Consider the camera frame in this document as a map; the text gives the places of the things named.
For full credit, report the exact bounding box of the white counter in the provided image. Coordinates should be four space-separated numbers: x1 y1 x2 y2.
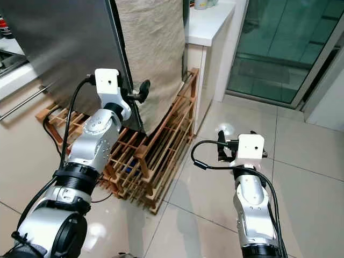
185 0 237 47

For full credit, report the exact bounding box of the dark bottle red label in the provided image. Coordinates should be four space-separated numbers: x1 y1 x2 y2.
0 15 13 39

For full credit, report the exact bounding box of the beige cabinet panel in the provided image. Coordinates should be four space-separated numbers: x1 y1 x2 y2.
185 43 206 130

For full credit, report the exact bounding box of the black floor cable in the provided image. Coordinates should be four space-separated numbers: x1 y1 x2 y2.
42 116 70 162

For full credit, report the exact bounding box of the glass sliding door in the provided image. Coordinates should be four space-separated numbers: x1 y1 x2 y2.
215 0 344 111

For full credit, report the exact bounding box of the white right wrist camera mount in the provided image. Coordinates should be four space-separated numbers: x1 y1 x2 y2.
230 133 266 168

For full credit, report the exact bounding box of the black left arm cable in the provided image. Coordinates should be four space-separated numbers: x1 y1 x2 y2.
60 75 98 167

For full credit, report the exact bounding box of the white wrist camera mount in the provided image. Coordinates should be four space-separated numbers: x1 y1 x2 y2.
94 68 132 121
230 133 266 168

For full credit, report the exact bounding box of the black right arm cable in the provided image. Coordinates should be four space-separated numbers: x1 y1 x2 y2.
191 140 240 171

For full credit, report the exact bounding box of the beige kitchen cabinet white countertop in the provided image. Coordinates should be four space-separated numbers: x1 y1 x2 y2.
0 38 65 216

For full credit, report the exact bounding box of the wooden wine rack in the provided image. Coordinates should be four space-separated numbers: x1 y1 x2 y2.
35 67 199 214

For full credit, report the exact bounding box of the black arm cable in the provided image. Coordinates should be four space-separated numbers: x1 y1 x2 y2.
191 140 240 171
60 75 98 167

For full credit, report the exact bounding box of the black gas hob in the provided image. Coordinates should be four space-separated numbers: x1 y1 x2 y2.
0 51 16 76

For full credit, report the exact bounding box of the silver drawer handle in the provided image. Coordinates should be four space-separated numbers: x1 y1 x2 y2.
0 85 52 121

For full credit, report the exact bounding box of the beige cloth cover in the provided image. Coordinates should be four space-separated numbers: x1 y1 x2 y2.
116 0 186 135

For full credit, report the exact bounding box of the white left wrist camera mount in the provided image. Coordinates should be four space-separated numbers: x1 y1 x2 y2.
94 68 132 121

